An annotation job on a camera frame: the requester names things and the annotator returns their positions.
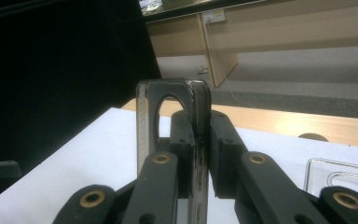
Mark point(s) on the black curtain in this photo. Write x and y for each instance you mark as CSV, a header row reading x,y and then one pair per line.
x,y
59,62

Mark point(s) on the wooden table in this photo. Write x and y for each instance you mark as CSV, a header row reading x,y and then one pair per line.
x,y
292,121

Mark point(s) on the small floor debris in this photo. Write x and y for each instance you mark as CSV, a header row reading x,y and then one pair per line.
x,y
203,70

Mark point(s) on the grey phone case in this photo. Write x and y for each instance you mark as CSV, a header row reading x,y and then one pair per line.
x,y
149,90

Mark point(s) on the clear plastic tray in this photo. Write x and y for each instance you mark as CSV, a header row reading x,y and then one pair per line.
x,y
338,177

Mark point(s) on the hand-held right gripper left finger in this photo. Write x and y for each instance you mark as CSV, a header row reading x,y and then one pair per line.
x,y
157,186

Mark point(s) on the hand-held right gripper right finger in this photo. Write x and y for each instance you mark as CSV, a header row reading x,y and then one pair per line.
x,y
261,186

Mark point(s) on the white board mat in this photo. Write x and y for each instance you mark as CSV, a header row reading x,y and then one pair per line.
x,y
74,168

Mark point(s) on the wooden shelf unit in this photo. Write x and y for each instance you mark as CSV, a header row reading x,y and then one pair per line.
x,y
276,28

